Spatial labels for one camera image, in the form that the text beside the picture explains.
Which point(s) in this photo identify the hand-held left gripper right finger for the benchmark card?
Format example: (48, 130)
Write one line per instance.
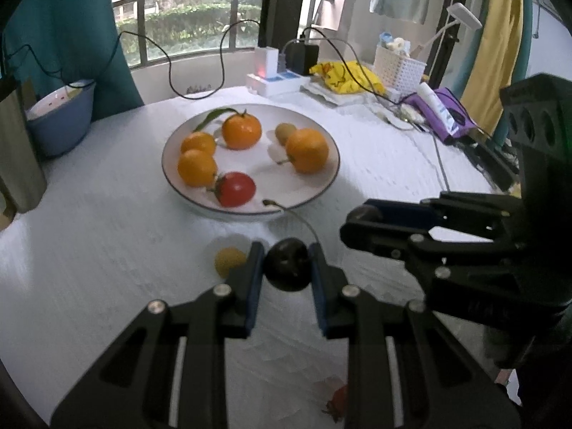
(319, 292)

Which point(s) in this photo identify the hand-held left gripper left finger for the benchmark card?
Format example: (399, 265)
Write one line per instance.
(252, 288)

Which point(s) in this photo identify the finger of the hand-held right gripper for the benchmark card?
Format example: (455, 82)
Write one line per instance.
(402, 213)
(380, 237)

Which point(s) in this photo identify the dark cherry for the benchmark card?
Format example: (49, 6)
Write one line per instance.
(288, 266)

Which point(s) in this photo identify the red tomato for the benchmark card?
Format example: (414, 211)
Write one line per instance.
(236, 190)

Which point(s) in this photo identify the large orange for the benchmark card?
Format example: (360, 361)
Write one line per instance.
(307, 152)

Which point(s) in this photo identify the white plate with dark rim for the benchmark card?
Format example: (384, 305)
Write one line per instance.
(250, 165)

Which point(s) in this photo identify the small orange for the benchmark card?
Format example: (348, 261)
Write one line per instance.
(196, 169)
(198, 144)

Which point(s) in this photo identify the small yellow fruit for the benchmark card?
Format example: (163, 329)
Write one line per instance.
(229, 262)
(285, 133)

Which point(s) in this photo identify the tangerine with green leaf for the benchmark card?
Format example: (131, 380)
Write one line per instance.
(241, 132)

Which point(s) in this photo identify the black box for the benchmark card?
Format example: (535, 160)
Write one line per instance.
(491, 163)

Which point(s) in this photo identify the purple pouch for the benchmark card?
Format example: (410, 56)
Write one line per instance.
(464, 120)

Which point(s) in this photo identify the white tube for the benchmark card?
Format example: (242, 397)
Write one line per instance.
(438, 107)

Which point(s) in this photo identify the red strawberry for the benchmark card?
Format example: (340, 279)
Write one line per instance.
(338, 404)

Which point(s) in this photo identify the white flat tray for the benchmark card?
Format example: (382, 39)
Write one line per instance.
(328, 94)

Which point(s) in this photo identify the white plastic basket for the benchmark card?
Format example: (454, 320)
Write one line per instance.
(398, 69)

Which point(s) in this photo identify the yellow cloth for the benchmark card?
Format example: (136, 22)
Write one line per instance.
(346, 78)

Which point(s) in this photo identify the yellow curtain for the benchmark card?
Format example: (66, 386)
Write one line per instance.
(491, 44)

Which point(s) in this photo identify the white power strip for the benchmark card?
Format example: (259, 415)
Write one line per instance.
(279, 84)

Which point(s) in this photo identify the black power adapter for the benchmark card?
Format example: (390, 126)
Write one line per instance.
(302, 58)

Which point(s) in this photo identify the white desk lamp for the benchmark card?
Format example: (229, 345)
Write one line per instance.
(464, 15)

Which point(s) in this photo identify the white charger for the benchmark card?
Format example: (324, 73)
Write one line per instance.
(267, 60)

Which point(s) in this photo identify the blue bowl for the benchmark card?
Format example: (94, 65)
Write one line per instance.
(60, 120)

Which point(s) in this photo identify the steel thermos cup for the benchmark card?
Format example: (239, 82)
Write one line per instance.
(18, 156)

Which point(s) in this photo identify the teal curtain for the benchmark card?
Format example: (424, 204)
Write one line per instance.
(67, 31)

